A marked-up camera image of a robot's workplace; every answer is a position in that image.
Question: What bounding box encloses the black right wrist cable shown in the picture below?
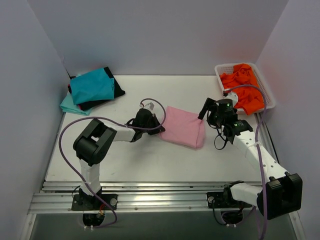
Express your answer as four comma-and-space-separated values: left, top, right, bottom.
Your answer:
207, 104, 233, 151

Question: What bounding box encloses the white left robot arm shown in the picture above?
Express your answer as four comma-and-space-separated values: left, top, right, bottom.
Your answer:
73, 102, 165, 210

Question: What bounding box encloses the aluminium rail frame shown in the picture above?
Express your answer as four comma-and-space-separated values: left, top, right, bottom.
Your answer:
24, 109, 300, 240

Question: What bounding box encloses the folded light teal t-shirt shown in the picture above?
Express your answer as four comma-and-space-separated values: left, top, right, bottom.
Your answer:
59, 93, 92, 116

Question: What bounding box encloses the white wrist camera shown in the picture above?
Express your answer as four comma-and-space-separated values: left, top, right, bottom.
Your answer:
223, 91, 239, 106
144, 102, 155, 112

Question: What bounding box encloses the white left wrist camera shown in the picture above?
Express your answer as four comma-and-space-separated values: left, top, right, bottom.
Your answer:
144, 102, 155, 112

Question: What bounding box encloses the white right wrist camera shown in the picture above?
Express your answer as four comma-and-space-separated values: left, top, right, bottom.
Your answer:
223, 91, 239, 106

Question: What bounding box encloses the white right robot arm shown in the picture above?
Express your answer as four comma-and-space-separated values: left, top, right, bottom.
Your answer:
198, 98, 303, 220

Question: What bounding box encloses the white plastic basket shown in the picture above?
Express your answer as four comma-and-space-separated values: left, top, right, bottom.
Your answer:
214, 63, 276, 114

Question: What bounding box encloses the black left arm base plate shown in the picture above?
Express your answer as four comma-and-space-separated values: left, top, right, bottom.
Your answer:
71, 193, 118, 211

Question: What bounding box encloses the orange t-shirt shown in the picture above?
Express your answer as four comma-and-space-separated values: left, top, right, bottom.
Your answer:
219, 63, 265, 115

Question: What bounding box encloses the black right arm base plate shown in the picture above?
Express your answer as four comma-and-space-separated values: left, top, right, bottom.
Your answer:
206, 191, 252, 209

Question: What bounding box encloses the pink t-shirt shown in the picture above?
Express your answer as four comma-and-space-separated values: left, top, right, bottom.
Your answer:
159, 106, 206, 149

